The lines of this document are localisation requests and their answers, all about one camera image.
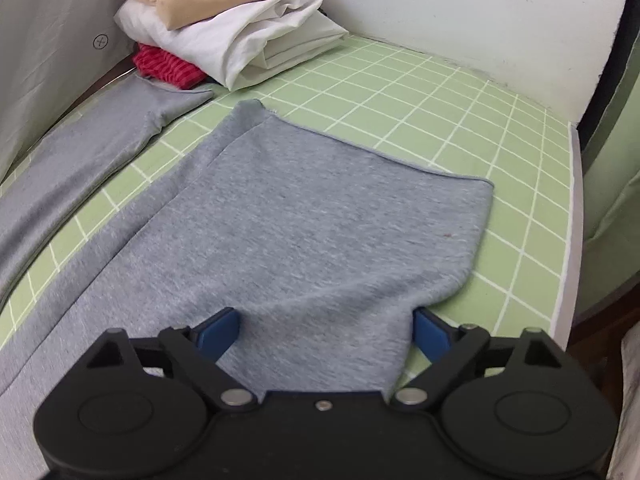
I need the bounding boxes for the grey sweatpants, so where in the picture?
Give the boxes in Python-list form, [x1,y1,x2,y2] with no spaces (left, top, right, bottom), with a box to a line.
[1,100,494,479]

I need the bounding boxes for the green grid bed sheet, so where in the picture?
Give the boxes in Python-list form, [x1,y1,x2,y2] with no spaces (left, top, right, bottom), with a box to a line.
[1,37,575,356]

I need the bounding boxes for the red striped garment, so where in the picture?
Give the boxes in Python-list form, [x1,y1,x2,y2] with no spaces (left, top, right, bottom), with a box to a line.
[132,44,207,90]

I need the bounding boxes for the white folded garment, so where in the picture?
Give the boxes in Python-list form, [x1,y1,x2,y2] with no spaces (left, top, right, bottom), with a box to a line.
[115,0,348,91]

